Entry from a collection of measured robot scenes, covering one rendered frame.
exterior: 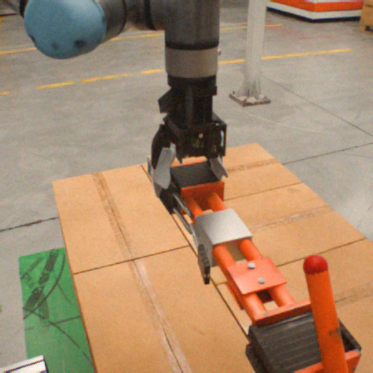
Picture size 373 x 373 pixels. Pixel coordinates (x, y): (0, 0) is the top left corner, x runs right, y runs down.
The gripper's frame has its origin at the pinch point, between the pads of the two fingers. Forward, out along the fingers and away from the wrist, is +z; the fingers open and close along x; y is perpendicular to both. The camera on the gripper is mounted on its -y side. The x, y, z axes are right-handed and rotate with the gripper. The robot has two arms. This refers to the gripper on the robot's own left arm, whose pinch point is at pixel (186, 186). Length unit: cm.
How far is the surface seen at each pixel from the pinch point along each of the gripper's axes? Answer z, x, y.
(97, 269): 54, -15, -43
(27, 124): 106, -44, -304
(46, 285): 107, -38, -99
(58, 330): 108, -35, -69
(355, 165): 108, 184, -148
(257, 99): 103, 171, -281
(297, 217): 54, 60, -46
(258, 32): 40, 171, -289
